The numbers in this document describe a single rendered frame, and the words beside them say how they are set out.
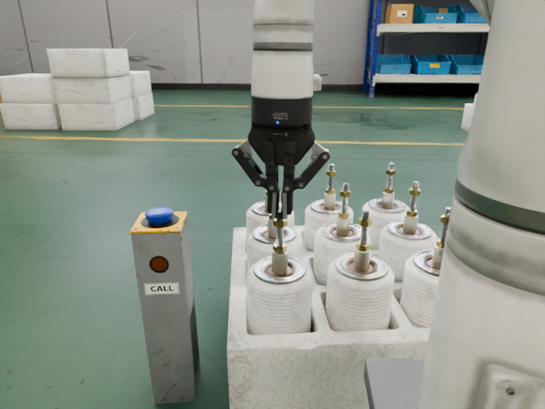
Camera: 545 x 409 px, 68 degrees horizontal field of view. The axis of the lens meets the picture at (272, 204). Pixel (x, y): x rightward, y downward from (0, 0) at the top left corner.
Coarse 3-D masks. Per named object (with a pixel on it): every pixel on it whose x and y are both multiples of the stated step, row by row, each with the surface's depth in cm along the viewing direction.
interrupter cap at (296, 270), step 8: (288, 256) 61; (256, 264) 59; (264, 264) 59; (288, 264) 60; (296, 264) 59; (256, 272) 57; (264, 272) 57; (272, 272) 58; (288, 272) 58; (296, 272) 57; (304, 272) 57; (264, 280) 55; (272, 280) 55; (280, 280) 55; (288, 280) 55; (296, 280) 55
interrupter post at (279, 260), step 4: (272, 252) 57; (276, 252) 57; (284, 252) 57; (272, 256) 57; (276, 256) 56; (280, 256) 56; (284, 256) 56; (272, 260) 57; (276, 260) 57; (280, 260) 56; (284, 260) 57; (272, 264) 57; (276, 264) 57; (280, 264) 57; (284, 264) 57; (272, 268) 58; (276, 268) 57; (280, 268) 57; (284, 268) 57; (276, 272) 57; (280, 272) 57; (284, 272) 57
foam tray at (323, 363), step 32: (320, 288) 67; (320, 320) 59; (256, 352) 54; (288, 352) 54; (320, 352) 55; (352, 352) 55; (384, 352) 55; (416, 352) 56; (256, 384) 56; (288, 384) 56; (320, 384) 57; (352, 384) 57
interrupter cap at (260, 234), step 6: (258, 228) 71; (264, 228) 71; (288, 228) 71; (252, 234) 69; (258, 234) 69; (264, 234) 70; (288, 234) 69; (294, 234) 69; (258, 240) 67; (264, 240) 66; (270, 240) 67; (276, 240) 67; (288, 240) 66
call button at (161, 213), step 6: (150, 210) 59; (156, 210) 58; (162, 210) 58; (168, 210) 59; (150, 216) 57; (156, 216) 57; (162, 216) 57; (168, 216) 57; (150, 222) 58; (156, 222) 57; (162, 222) 58
